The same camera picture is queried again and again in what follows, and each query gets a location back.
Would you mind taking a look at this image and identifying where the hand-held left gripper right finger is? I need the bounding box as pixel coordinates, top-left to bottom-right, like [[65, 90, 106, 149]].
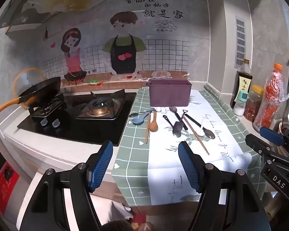
[[178, 141, 271, 231]]

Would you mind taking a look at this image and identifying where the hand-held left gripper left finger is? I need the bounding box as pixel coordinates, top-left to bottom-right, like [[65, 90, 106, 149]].
[[19, 140, 113, 231]]

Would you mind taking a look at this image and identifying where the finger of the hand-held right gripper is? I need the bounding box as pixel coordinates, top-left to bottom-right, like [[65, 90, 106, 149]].
[[245, 133, 289, 166], [260, 126, 289, 151]]

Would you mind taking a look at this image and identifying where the wooden chopstick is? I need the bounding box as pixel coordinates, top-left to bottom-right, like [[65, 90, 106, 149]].
[[181, 117, 210, 156], [145, 113, 152, 144]]

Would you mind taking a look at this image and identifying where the black-handled metal spoon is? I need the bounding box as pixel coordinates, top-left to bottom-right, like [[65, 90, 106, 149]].
[[184, 114, 215, 140]]

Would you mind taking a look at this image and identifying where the black smiley-handle spoon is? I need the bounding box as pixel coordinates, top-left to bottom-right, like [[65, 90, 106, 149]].
[[162, 115, 182, 137]]

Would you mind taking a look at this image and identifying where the wooden spoon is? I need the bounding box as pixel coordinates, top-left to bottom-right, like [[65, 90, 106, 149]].
[[149, 111, 159, 132]]

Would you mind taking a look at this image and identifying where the blue plastic spoon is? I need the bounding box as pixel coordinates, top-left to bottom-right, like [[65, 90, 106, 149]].
[[132, 111, 156, 126]]

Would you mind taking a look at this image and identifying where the grey spoon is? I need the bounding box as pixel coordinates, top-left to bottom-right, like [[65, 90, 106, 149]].
[[169, 106, 189, 131]]

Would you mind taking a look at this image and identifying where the small dark metal spoon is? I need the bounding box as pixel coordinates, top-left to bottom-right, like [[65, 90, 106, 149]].
[[129, 109, 156, 117]]

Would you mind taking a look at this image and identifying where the purple plastic utensil box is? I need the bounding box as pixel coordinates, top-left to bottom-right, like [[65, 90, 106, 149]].
[[148, 78, 192, 107]]

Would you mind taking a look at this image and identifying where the chili jar with yellow lid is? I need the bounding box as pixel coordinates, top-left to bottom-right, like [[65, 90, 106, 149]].
[[244, 85, 265, 122]]

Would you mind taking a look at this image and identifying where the orange-capped bottle in plastic bag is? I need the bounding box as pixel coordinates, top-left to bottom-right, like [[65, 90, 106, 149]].
[[253, 63, 289, 133]]

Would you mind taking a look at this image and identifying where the black glass gas stove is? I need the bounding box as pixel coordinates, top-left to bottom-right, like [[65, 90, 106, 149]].
[[17, 89, 138, 147]]

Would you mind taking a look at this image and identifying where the small bottle with teal cap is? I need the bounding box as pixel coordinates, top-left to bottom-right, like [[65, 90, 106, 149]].
[[233, 93, 248, 116]]

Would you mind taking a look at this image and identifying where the green checked table mat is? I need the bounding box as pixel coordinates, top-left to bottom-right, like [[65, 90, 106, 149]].
[[111, 83, 272, 206]]

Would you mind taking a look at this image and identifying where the dark soy sauce bottle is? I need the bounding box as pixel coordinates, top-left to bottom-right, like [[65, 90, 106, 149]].
[[230, 59, 253, 110]]

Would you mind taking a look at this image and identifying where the red printed sticker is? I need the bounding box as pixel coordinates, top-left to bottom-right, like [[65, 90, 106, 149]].
[[0, 161, 20, 208]]

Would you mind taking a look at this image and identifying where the glass lid with orange rim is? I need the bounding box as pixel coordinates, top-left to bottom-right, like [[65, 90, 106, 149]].
[[13, 68, 45, 110]]

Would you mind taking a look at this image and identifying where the range hood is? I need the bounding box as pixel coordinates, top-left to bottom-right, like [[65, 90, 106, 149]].
[[0, 0, 104, 33]]

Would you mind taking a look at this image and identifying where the black wok with orange handle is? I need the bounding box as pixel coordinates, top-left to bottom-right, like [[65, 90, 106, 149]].
[[0, 76, 62, 115]]

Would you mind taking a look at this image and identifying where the grey wall vent grille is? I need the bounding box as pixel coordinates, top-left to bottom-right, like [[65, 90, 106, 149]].
[[234, 16, 246, 69]]

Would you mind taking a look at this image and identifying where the cartoon couple wall poster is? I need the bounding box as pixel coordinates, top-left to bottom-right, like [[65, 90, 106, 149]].
[[5, 0, 210, 94]]

